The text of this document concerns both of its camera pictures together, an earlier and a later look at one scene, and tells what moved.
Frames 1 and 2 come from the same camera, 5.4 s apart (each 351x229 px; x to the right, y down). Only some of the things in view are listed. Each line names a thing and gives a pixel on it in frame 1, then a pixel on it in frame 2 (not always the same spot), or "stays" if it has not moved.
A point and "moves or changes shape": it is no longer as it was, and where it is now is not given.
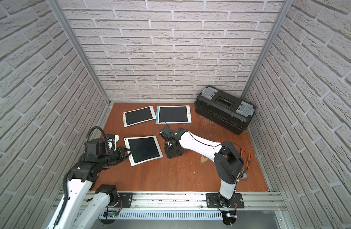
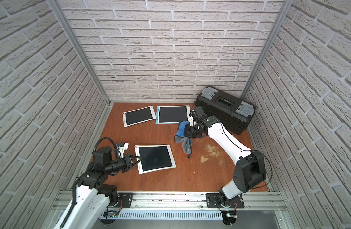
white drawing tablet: [145, 149] moves or changes shape
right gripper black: [169, 154] → [187, 133]
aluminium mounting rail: [271, 201] stays
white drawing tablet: [138, 116] stays
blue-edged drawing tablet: [173, 114] stays
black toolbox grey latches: [224, 109] stays
